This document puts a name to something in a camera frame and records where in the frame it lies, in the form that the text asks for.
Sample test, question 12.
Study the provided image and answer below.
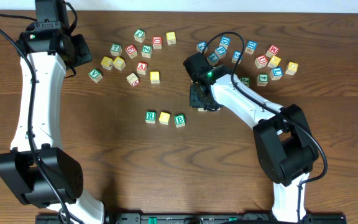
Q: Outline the blue P block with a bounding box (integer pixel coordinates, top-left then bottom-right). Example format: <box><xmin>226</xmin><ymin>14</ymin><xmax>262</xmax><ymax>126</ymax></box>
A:
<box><xmin>215</xmin><ymin>46</ymin><xmax>227</xmax><ymax>59</ymax></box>

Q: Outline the red A block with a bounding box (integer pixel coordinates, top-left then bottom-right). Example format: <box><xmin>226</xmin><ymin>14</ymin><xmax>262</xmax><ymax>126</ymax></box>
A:
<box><xmin>136</xmin><ymin>62</ymin><xmax>148</xmax><ymax>75</ymax></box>

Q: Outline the green R block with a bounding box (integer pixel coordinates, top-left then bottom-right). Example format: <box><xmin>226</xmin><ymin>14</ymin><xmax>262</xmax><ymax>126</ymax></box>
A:
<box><xmin>145</xmin><ymin>111</ymin><xmax>156</xmax><ymax>124</ymax></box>

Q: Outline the green j block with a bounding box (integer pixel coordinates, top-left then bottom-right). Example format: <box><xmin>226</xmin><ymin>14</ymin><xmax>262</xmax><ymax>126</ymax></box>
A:
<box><xmin>241</xmin><ymin>77</ymin><xmax>250</xmax><ymax>86</ymax></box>
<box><xmin>134</xmin><ymin>29</ymin><xmax>146</xmax><ymax>43</ymax></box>

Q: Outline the green J block right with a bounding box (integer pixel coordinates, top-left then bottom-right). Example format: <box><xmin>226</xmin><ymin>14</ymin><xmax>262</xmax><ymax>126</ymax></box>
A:
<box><xmin>241</xmin><ymin>77</ymin><xmax>250</xmax><ymax>86</ymax></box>

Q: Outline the yellow block beside left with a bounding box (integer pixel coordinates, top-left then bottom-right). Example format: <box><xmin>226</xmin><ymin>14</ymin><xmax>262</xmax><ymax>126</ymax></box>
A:
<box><xmin>113</xmin><ymin>56</ymin><xmax>126</xmax><ymax>71</ymax></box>

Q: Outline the red-sided wooden block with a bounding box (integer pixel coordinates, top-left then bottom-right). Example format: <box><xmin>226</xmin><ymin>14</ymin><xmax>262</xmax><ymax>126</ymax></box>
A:
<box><xmin>126</xmin><ymin>73</ymin><xmax>140</xmax><ymax>87</ymax></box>

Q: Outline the green 7 block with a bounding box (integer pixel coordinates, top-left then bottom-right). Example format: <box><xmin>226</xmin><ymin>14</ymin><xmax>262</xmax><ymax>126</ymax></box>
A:
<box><xmin>110</xmin><ymin>44</ymin><xmax>122</xmax><ymax>57</ymax></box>

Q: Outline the yellow S block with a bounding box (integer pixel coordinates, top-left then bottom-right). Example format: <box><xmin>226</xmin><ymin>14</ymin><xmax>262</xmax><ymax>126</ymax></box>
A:
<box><xmin>150</xmin><ymin>71</ymin><xmax>160</xmax><ymax>84</ymax></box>

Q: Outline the blue L block right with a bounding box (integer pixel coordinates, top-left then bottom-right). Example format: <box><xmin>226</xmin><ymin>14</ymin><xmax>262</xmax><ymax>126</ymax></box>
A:
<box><xmin>269</xmin><ymin>67</ymin><xmax>283</xmax><ymax>80</ymax></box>

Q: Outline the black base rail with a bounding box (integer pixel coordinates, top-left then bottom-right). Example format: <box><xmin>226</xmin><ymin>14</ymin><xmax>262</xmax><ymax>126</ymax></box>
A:
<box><xmin>35</xmin><ymin>212</ymin><xmax>347</xmax><ymax>224</ymax></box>

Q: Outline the blue l block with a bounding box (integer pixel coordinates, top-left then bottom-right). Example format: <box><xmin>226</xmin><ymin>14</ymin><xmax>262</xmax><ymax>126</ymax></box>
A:
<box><xmin>207</xmin><ymin>53</ymin><xmax>219</xmax><ymax>67</ymax></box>
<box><xmin>269</xmin><ymin>67</ymin><xmax>283</xmax><ymax>80</ymax></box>

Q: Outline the red M block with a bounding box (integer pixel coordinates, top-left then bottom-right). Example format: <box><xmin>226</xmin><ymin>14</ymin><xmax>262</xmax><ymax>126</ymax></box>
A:
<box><xmin>265</xmin><ymin>45</ymin><xmax>279</xmax><ymax>58</ymax></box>

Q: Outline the green 4 block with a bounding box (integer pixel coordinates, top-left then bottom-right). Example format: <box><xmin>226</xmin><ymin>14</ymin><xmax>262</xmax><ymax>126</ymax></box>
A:
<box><xmin>257</xmin><ymin>73</ymin><xmax>269</xmax><ymax>86</ymax></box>

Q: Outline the green B block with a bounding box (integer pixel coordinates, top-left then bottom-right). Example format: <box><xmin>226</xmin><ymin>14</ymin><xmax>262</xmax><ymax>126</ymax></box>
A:
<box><xmin>174</xmin><ymin>114</ymin><xmax>186</xmax><ymax>128</ymax></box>

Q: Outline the red U block right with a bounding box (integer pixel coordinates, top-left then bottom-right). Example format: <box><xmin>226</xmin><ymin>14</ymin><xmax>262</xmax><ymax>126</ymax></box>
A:
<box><xmin>255</xmin><ymin>55</ymin><xmax>269</xmax><ymax>69</ymax></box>

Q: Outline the green Z block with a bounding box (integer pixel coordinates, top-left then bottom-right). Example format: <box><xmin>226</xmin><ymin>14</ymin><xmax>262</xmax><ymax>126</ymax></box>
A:
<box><xmin>141</xmin><ymin>45</ymin><xmax>152</xmax><ymax>58</ymax></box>

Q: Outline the blue 2 block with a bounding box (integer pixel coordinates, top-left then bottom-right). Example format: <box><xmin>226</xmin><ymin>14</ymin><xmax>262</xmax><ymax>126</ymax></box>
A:
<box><xmin>196</xmin><ymin>41</ymin><xmax>208</xmax><ymax>53</ymax></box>

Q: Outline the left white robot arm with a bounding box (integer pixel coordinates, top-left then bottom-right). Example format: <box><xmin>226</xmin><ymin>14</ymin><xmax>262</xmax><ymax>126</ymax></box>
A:
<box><xmin>0</xmin><ymin>1</ymin><xmax>107</xmax><ymax>223</ymax></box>

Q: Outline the green V block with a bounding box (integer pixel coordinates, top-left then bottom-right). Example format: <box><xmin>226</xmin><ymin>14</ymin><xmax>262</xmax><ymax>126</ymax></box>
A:
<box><xmin>88</xmin><ymin>68</ymin><xmax>103</xmax><ymax>83</ymax></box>

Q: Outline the red E block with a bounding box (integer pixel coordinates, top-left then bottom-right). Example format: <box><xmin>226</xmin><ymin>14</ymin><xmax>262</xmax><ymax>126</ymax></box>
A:
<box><xmin>125</xmin><ymin>44</ymin><xmax>138</xmax><ymax>58</ymax></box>

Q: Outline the blue D block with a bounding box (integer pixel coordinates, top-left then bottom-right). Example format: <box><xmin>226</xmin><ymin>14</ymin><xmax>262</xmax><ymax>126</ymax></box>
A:
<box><xmin>219</xmin><ymin>36</ymin><xmax>231</xmax><ymax>49</ymax></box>

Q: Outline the green J block top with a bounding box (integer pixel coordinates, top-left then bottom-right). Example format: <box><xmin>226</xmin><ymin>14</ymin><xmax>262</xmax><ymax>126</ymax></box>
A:
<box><xmin>134</xmin><ymin>29</ymin><xmax>146</xmax><ymax>43</ymax></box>

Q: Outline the red U block top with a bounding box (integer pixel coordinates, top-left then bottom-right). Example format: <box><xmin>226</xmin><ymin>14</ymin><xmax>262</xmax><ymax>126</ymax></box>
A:
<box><xmin>152</xmin><ymin>36</ymin><xmax>162</xmax><ymax>49</ymax></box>

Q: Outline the yellow block top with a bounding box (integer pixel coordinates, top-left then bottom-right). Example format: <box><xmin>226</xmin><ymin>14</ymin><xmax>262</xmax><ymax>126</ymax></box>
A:
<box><xmin>166</xmin><ymin>32</ymin><xmax>177</xmax><ymax>45</ymax></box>

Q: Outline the red u block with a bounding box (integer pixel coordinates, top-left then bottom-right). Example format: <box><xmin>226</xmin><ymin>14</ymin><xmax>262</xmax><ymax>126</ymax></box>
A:
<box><xmin>152</xmin><ymin>36</ymin><xmax>162</xmax><ymax>49</ymax></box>
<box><xmin>255</xmin><ymin>55</ymin><xmax>269</xmax><ymax>69</ymax></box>

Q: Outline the yellow G block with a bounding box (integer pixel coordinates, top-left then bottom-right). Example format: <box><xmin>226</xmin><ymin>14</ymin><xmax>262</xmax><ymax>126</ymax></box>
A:
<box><xmin>285</xmin><ymin>62</ymin><xmax>298</xmax><ymax>75</ymax></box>

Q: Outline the yellow K block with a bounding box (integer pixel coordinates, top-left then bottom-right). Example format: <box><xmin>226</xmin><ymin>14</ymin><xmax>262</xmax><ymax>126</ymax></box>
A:
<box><xmin>267</xmin><ymin>55</ymin><xmax>281</xmax><ymax>68</ymax></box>

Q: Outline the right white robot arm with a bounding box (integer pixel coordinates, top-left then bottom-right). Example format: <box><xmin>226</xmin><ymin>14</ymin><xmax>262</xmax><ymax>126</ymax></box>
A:
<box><xmin>183</xmin><ymin>52</ymin><xmax>320</xmax><ymax>223</ymax></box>

